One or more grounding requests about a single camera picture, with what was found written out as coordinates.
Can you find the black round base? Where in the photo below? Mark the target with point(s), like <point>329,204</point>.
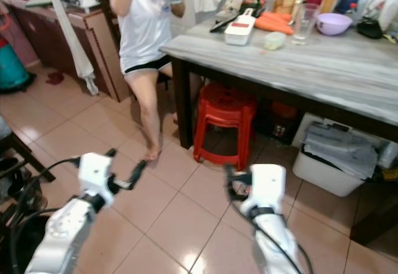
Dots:
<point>20,249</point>

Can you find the grey wood dining table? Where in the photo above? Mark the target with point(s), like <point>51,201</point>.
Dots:
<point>305,69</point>

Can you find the black pouch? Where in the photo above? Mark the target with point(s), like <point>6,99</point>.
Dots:
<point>370,28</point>

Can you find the brown wooden cabinet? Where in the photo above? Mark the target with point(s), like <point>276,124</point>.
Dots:
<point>40,41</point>

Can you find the orange carrots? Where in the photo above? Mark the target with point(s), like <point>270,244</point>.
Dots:
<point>275,23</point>

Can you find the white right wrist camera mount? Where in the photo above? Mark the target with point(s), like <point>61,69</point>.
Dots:
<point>265,187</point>

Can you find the white vegetable slicer box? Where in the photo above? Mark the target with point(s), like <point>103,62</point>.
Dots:
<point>239,31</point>

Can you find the dark low side table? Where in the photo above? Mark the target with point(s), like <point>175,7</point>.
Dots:
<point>18,146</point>

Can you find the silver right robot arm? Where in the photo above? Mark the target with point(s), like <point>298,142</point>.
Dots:
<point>277,243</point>

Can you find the clear drinking glass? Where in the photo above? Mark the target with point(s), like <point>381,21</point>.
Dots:
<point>305,24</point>

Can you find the purple plastic bowl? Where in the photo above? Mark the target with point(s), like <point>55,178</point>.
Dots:
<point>333,23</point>

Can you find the black box with red top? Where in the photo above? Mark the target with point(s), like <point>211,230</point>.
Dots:
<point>280,123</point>

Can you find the folded white umbrella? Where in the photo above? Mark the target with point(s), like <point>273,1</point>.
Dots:
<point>69,38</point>

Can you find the red plastic stool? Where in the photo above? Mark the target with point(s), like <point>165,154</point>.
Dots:
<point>224,109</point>

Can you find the person in white shirt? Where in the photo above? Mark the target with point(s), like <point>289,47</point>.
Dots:
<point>143,31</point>

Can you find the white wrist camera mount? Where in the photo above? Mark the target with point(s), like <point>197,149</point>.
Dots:
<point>265,187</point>
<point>95,173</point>

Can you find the black flat tray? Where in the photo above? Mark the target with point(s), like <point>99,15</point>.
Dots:
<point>224,23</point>

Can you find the dark blue mug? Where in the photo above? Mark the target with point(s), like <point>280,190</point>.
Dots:
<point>347,4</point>

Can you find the white bin with papers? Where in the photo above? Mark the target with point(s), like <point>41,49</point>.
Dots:
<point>336,162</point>

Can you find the small clear plastic container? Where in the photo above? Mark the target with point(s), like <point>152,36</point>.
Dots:
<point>274,41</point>

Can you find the teal gas cylinder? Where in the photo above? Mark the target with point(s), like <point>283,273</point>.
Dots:
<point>11,68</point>

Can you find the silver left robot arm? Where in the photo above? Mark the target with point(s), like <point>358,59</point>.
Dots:
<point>65,233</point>

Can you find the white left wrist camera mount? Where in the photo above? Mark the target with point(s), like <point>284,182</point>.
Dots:
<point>95,173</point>

